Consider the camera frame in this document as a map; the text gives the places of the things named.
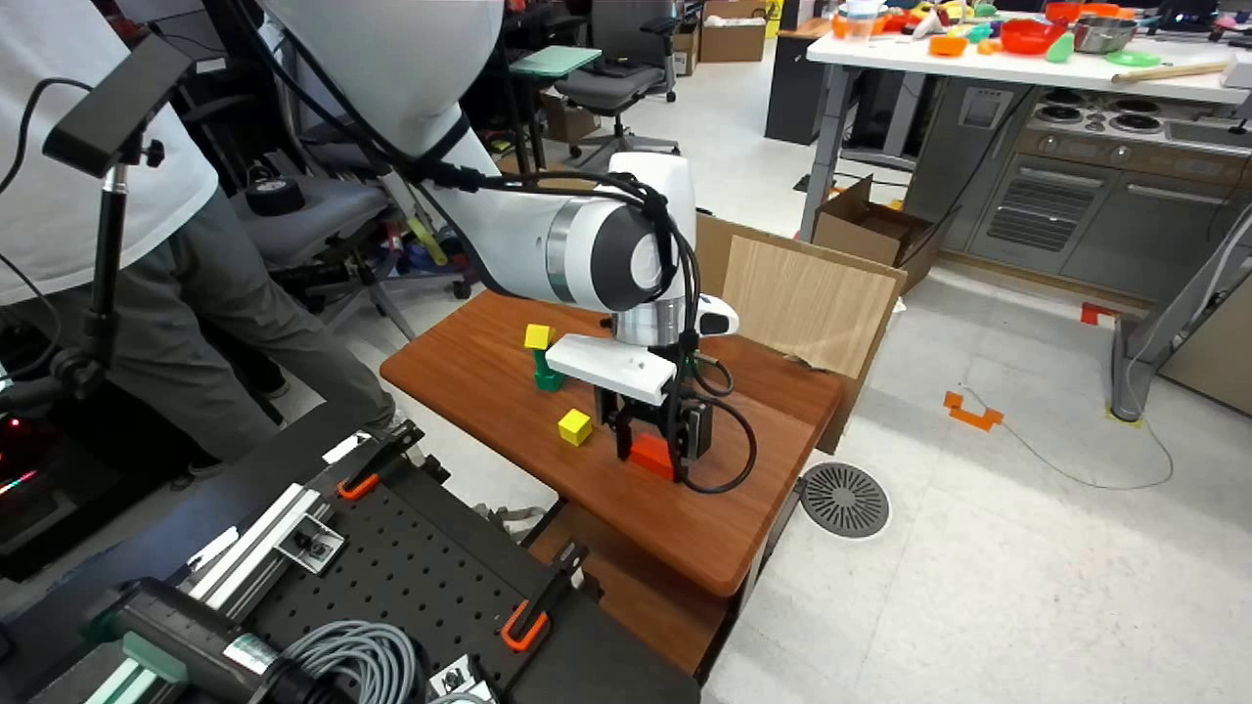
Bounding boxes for red bowl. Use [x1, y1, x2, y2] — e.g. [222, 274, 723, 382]
[997, 15, 1065, 59]

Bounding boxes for open brown cardboard box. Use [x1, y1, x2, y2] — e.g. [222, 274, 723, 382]
[808, 172, 940, 274]

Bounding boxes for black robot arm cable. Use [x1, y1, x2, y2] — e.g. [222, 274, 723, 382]
[421, 157, 762, 501]

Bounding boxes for pale cardboard sheet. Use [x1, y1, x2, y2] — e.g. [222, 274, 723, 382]
[710, 231, 911, 382]

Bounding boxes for grey coiled cable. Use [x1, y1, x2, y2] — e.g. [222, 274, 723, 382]
[276, 614, 421, 704]

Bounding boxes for black camera on stand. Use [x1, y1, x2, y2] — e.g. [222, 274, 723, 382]
[37, 32, 200, 382]

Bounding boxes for orange-handled black clamp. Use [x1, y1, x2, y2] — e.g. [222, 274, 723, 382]
[495, 540, 589, 656]
[333, 420, 428, 510]

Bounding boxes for person in white shirt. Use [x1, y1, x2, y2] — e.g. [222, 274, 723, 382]
[0, 0, 397, 470]

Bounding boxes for green small table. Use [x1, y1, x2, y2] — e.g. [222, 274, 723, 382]
[503, 43, 607, 178]

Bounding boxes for black swivel chair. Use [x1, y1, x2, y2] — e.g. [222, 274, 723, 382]
[554, 0, 683, 172]

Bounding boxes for wooden rolling pin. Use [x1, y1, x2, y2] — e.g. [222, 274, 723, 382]
[1105, 54, 1234, 90]

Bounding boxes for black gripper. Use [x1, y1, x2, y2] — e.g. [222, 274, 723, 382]
[595, 382, 718, 473]

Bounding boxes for aluminium rail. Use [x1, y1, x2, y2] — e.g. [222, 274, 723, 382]
[181, 480, 353, 620]

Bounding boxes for thin floor cable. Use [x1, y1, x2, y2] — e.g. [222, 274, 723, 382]
[963, 376, 1177, 496]

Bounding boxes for orange rectangular block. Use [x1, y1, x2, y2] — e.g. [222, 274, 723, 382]
[624, 432, 680, 485]

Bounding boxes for dark office chair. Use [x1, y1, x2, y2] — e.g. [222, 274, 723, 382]
[208, 52, 475, 343]

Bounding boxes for grey metal table leg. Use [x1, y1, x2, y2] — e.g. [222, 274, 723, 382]
[1105, 204, 1252, 432]

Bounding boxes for teal and black device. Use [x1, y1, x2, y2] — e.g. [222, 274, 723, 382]
[79, 574, 286, 704]

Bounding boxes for closed cardboard box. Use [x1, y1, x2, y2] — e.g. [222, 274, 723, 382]
[691, 11, 775, 67]

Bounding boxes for round metal floor drain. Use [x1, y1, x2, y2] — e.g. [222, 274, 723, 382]
[795, 458, 894, 545]

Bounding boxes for grey toy kitchen cabinet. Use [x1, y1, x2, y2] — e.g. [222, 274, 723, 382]
[903, 88, 1252, 321]

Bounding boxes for orange floor bracket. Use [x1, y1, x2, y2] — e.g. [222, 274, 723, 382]
[940, 386, 1006, 433]

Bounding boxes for white table with toys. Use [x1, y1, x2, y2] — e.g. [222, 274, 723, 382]
[795, 11, 1252, 247]

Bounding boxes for yellow cube block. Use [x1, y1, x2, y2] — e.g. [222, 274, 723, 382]
[554, 408, 599, 451]

